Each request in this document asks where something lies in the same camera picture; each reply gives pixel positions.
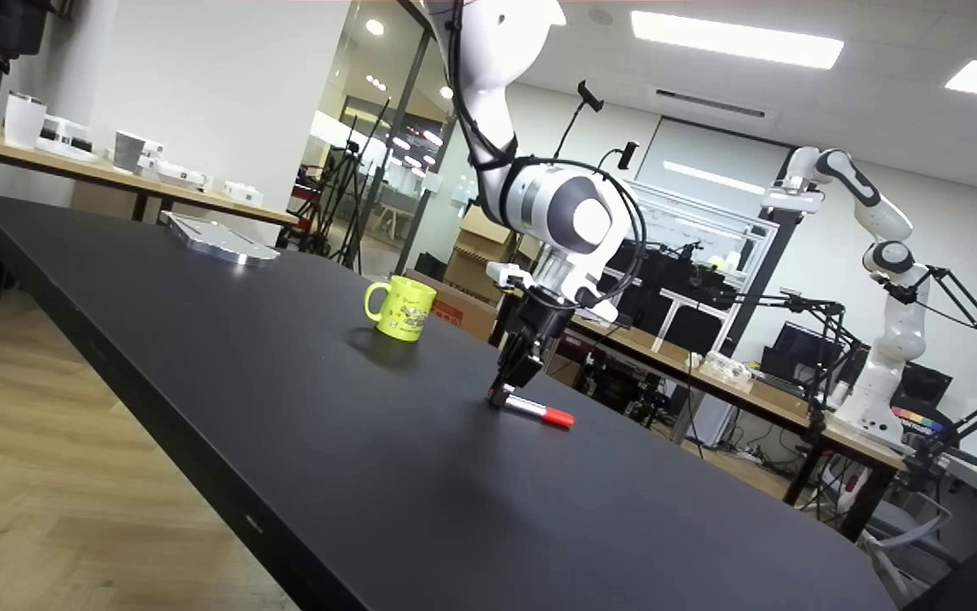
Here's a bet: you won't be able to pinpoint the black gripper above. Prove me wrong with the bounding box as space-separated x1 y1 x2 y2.
486 289 574 406

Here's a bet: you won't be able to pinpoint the silver metal mounting plate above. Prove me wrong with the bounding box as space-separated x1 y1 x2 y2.
159 210 280 263

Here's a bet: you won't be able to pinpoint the wooden background desk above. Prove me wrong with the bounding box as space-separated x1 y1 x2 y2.
571 316 907 540

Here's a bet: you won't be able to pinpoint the black microphone boom stand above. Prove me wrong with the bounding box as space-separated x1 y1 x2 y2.
554 78 639 173

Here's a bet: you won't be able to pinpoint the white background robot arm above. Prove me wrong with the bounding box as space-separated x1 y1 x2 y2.
764 145 929 443

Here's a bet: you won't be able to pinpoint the red-capped marker pen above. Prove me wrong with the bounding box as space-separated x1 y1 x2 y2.
504 394 574 429

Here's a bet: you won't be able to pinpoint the stacked cardboard boxes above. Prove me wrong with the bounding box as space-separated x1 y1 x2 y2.
446 205 517 302

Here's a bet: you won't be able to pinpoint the white metal shelf frame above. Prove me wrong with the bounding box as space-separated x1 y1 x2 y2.
630 180 801 355

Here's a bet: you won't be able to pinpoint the white cup on side desk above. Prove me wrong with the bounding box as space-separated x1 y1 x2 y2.
4 93 47 149

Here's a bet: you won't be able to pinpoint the yellow-green ceramic mug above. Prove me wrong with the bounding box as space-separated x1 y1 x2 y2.
363 276 436 342

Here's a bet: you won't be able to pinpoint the wooden side desk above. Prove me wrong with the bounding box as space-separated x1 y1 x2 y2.
0 134 296 228

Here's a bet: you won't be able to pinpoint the cardboard box with red label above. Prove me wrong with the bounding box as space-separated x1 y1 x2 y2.
436 281 496 338

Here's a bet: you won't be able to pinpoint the white working robot arm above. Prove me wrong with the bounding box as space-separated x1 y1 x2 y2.
419 0 642 406

